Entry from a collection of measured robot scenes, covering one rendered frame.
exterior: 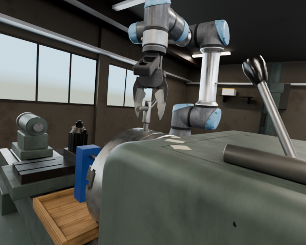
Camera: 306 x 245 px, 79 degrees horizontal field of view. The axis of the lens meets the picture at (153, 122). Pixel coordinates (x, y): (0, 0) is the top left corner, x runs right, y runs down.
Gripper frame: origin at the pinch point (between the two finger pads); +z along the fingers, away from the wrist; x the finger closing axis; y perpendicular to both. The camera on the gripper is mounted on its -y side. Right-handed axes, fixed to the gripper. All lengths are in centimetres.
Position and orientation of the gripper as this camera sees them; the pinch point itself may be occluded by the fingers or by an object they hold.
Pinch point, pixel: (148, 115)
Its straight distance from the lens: 56.3
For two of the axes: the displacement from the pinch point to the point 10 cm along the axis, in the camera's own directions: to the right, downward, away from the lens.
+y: 1.9, -1.1, 9.8
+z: -0.7, 9.9, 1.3
